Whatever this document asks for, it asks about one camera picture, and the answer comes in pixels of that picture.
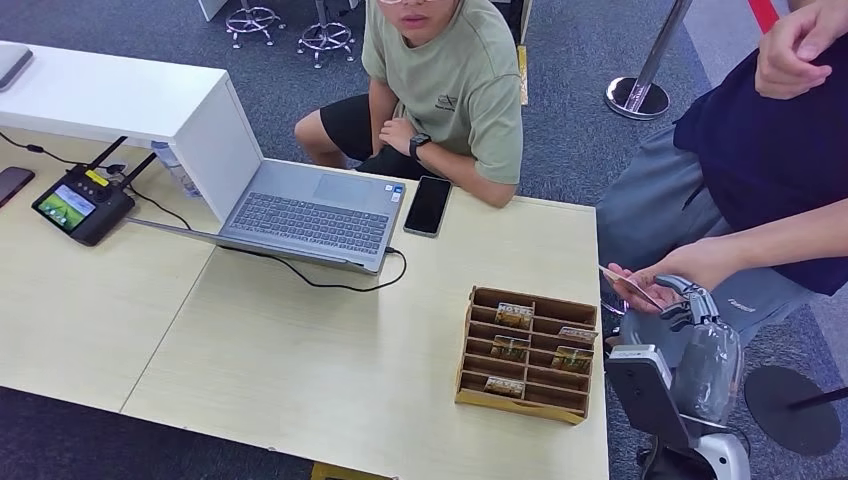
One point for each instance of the white desk shelf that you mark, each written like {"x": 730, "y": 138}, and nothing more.
{"x": 99, "y": 93}

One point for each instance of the chrome stanchion post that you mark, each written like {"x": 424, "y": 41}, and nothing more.
{"x": 636, "y": 96}

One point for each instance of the person's right forearm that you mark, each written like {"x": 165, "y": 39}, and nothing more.
{"x": 379, "y": 106}

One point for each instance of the yellow table leg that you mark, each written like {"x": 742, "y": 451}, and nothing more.
{"x": 344, "y": 473}

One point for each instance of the person's left hand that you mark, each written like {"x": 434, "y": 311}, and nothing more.
{"x": 696, "y": 262}
{"x": 397, "y": 136}

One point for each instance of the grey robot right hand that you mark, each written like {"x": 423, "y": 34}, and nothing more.
{"x": 709, "y": 371}

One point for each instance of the clear plastic water bottle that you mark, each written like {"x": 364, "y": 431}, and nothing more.
{"x": 177, "y": 172}

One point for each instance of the red barrier belt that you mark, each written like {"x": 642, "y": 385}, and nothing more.
{"x": 764, "y": 13}

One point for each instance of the person's right hand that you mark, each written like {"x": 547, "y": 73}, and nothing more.
{"x": 795, "y": 53}

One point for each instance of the autumn print hotel key card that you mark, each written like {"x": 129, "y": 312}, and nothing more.
{"x": 513, "y": 316}
{"x": 572, "y": 359}
{"x": 509, "y": 348}
{"x": 629, "y": 285}
{"x": 578, "y": 334}
{"x": 503, "y": 386}

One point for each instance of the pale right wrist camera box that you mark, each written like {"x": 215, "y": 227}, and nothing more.
{"x": 639, "y": 371}

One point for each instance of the black remote controller with screen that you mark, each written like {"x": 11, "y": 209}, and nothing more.
{"x": 86, "y": 212}

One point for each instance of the dark smartphone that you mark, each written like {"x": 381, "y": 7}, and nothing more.
{"x": 12, "y": 184}

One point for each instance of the dark round base stanchion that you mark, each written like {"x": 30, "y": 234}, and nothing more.
{"x": 788, "y": 417}

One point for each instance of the grey closed laptop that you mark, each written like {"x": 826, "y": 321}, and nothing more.
{"x": 12, "y": 63}

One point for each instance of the yellow edged board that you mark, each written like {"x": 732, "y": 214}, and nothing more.
{"x": 522, "y": 73}

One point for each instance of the person's left forearm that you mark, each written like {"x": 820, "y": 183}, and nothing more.
{"x": 795, "y": 235}
{"x": 470, "y": 179}

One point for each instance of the black smartphone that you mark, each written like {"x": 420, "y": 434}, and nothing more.
{"x": 428, "y": 205}

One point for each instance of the person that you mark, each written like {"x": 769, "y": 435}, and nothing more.
{"x": 457, "y": 79}
{"x": 762, "y": 152}

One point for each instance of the black wristwatch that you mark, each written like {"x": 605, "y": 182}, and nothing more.
{"x": 418, "y": 142}

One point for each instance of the silver laptop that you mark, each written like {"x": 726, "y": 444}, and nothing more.
{"x": 311, "y": 222}

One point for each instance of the chrome stool base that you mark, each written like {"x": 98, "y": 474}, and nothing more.
{"x": 324, "y": 36}
{"x": 252, "y": 18}

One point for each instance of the wooden slotted card holder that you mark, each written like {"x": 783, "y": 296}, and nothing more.
{"x": 526, "y": 404}

